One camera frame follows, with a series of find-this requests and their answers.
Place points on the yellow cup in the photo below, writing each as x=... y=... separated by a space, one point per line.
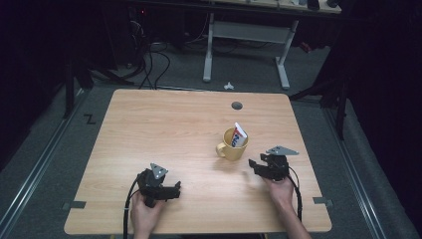
x=232 y=152

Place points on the metal floor rail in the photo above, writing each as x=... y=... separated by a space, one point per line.
x=356 y=172
x=36 y=172

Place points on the black floor tape mark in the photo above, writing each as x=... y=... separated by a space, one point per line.
x=90 y=119

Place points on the grey tape piece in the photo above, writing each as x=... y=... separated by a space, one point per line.
x=322 y=201
x=74 y=205

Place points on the person's right hand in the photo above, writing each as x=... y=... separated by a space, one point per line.
x=280 y=191

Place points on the black stand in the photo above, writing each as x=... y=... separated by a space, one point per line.
x=69 y=89
x=338 y=99

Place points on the white scrap on floor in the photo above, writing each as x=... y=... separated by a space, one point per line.
x=228 y=86

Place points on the person's left hand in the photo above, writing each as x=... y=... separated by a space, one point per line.
x=144 y=212

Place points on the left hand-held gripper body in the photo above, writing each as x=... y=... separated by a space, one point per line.
x=154 y=186

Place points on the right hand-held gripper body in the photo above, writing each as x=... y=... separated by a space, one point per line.
x=277 y=164

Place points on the white toothpaste tube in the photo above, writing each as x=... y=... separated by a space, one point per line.
x=239 y=136

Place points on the white-legged background desk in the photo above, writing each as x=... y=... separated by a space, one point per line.
x=249 y=31

